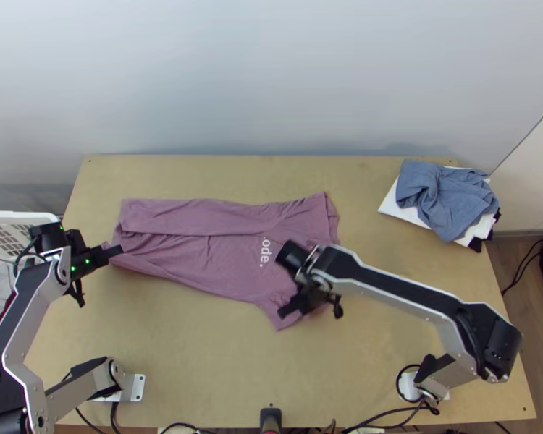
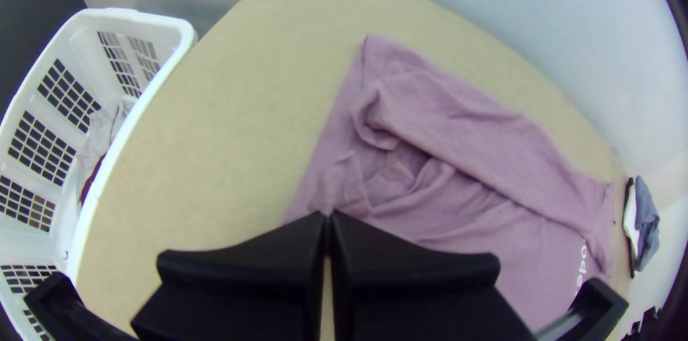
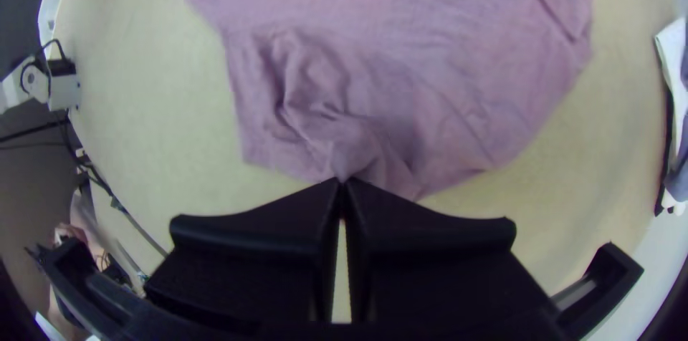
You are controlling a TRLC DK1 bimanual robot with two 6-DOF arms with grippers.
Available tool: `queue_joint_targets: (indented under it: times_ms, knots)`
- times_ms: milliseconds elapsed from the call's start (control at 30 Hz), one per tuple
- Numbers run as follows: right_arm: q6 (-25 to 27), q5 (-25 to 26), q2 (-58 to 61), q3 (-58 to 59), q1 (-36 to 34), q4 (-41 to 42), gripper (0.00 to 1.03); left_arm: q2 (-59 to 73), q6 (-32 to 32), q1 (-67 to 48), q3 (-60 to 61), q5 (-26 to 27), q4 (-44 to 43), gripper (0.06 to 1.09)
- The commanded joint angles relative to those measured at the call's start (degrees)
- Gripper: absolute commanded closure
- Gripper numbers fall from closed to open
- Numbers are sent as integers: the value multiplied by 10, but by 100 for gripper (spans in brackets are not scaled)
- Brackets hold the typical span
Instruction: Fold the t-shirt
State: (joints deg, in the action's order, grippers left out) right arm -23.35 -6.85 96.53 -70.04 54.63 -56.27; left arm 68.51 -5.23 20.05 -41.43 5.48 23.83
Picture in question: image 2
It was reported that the white laundry basket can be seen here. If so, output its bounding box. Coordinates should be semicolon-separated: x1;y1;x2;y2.
0;6;198;341

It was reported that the mauve t-shirt with white print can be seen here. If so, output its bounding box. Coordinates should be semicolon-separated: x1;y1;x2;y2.
282;34;619;332

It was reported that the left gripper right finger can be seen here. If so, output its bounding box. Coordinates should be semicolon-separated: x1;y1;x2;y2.
328;211;536;341

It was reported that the pile of folded clothes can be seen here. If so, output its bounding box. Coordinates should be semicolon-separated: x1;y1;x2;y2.
621;175;661;279

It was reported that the heap of clothes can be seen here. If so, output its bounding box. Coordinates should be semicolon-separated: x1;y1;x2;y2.
75;97;136;208

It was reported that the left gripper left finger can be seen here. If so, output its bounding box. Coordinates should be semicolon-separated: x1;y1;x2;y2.
130;211;328;341

